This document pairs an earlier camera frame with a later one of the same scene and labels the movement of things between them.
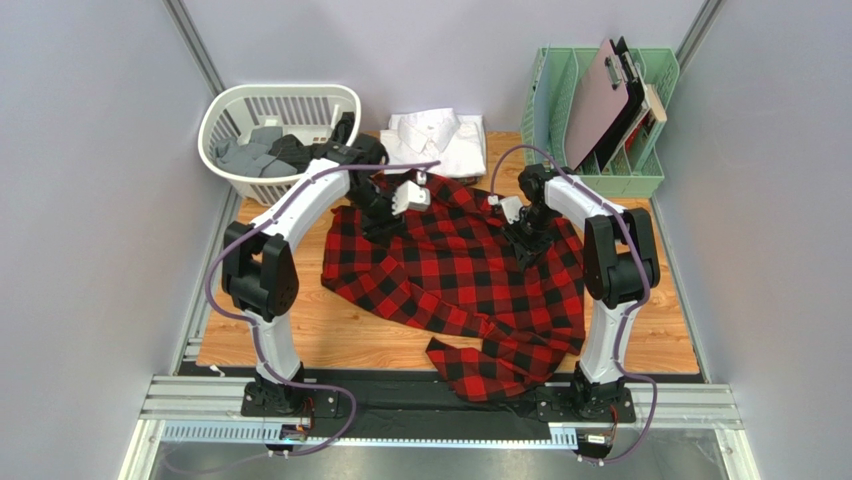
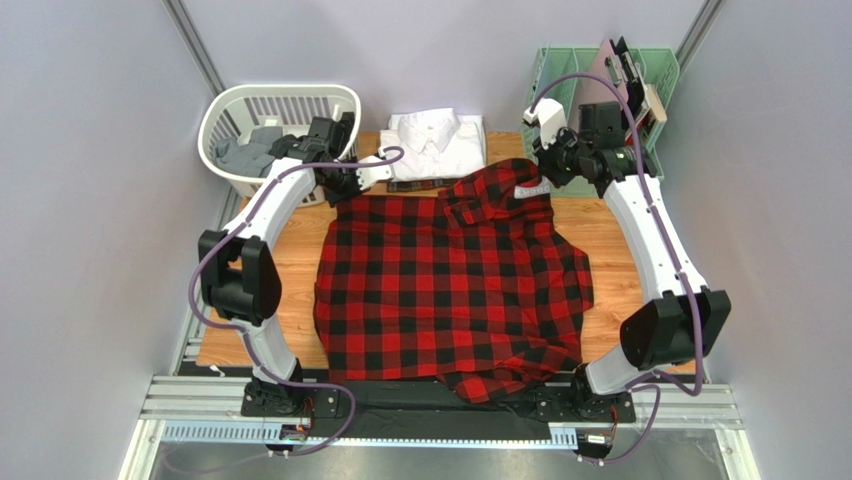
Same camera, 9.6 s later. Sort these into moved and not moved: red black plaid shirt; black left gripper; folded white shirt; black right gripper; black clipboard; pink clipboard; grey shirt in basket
Moved: black right gripper; red black plaid shirt; black left gripper
Not moved: grey shirt in basket; folded white shirt; black clipboard; pink clipboard
